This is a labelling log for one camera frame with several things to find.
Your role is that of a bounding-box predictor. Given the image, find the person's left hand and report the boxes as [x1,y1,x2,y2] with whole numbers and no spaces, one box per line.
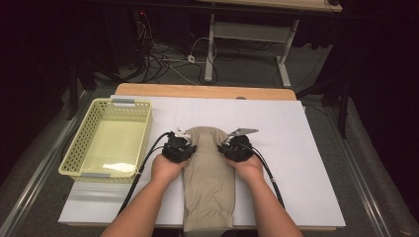
[150,155,189,186]

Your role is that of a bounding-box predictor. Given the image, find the right hand-held gripper black cable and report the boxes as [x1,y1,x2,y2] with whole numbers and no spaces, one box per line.
[251,146,286,210]

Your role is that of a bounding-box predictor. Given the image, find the left hand-held gripper black cable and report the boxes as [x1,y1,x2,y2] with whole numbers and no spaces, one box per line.
[117,131,172,216]

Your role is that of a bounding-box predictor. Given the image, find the pale yellow plastic basket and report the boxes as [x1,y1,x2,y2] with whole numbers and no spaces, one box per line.
[57,98,154,184]

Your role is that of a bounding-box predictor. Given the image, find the tangle of black cables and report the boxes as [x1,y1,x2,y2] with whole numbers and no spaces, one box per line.
[132,13,220,85]

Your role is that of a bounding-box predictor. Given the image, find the dark metal stand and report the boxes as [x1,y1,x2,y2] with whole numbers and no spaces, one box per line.
[67,62,80,121]
[295,65,352,139]

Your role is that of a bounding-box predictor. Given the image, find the hand-held gripper black cable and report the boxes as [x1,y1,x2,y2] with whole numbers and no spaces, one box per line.
[117,131,172,216]
[251,146,286,210]

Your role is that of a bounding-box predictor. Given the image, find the white metal desk frame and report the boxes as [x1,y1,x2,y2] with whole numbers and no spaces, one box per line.
[204,13,300,88]

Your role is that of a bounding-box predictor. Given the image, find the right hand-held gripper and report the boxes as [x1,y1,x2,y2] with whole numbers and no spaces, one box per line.
[216,127,260,163]

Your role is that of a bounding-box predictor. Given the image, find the person's right hand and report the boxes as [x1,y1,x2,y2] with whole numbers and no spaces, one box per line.
[225,155,265,184]

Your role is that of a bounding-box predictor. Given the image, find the light wooden desk top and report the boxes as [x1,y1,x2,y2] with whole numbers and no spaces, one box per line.
[197,0,344,14]

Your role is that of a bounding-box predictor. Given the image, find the white foam board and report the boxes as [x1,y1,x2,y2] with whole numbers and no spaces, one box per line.
[57,94,347,229]

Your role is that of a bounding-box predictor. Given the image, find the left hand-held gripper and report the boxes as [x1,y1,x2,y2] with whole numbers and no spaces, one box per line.
[161,127,198,164]

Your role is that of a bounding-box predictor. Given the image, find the grey metal floor rail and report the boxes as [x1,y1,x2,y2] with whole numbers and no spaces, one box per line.
[0,90,95,237]
[324,108,391,237]

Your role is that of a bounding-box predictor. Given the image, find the white cable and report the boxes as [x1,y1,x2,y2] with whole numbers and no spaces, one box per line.
[190,37,218,63]

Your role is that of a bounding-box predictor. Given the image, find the beige pants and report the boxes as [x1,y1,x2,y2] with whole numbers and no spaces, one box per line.
[182,125,236,233]

